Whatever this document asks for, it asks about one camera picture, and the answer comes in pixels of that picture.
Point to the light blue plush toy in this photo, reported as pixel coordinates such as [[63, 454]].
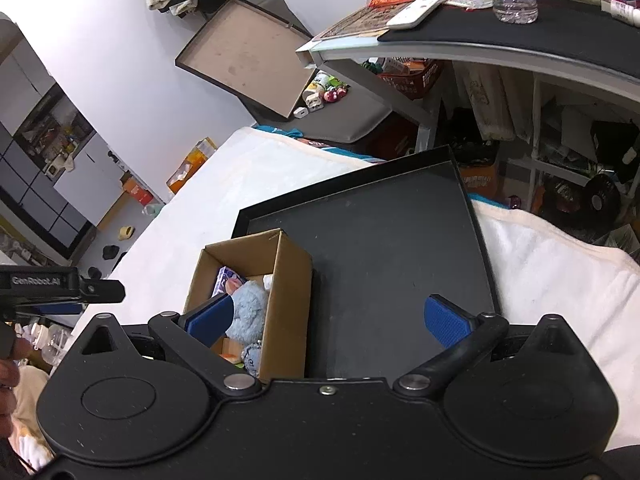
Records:
[[247, 310]]

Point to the orange printed box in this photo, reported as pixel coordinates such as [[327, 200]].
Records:
[[477, 179]]

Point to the green plastic toy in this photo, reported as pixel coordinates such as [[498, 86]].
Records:
[[338, 81]]

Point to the red plastic basket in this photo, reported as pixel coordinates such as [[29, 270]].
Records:
[[412, 79]]

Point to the patterned flat board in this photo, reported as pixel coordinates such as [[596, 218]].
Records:
[[352, 22]]

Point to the black desk mat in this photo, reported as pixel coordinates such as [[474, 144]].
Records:
[[550, 35]]

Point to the orange carton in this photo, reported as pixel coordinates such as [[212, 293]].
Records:
[[136, 189]]

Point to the pale green plastic item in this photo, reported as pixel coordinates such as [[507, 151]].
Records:
[[152, 209]]

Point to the pink plush toy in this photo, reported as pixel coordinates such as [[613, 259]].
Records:
[[334, 95]]

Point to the clear plastic bottle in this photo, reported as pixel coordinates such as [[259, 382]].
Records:
[[47, 339]]

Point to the white milk powder can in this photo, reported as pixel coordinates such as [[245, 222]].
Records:
[[320, 80]]

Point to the white fluffy blanket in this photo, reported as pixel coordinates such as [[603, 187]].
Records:
[[550, 270]]

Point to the brown cardboard box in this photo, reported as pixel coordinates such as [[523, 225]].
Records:
[[290, 310]]

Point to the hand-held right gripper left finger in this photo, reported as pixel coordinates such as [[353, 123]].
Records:
[[210, 317]]

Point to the black slipper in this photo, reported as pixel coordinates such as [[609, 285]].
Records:
[[110, 251]]

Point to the teal bed sheet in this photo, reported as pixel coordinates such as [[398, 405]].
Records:
[[320, 146]]

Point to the dark patterned soft pouch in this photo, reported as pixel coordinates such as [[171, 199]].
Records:
[[252, 357]]

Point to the dark glass-door cabinet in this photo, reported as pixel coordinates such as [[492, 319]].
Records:
[[35, 195]]

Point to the brown-lined black tray lid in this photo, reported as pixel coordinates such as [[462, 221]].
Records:
[[245, 55]]

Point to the white cabinet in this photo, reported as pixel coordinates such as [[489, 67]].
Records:
[[95, 180]]

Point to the black round discs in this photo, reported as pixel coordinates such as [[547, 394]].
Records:
[[600, 195]]

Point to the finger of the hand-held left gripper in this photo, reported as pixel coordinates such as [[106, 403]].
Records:
[[102, 291]]

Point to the yellow slipper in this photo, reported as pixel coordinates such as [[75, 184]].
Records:
[[126, 232]]

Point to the white remote control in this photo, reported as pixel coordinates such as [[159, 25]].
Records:
[[415, 10]]

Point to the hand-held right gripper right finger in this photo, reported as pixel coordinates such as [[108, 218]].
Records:
[[445, 320]]

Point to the large black tray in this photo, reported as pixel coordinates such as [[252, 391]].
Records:
[[390, 240]]

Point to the person's left hand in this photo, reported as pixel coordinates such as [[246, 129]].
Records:
[[6, 380]]

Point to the grey curved desk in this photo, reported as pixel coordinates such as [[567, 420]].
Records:
[[450, 51]]

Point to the white charger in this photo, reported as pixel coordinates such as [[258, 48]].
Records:
[[300, 112]]

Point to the white printed plastic bag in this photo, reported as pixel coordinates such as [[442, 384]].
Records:
[[492, 105]]

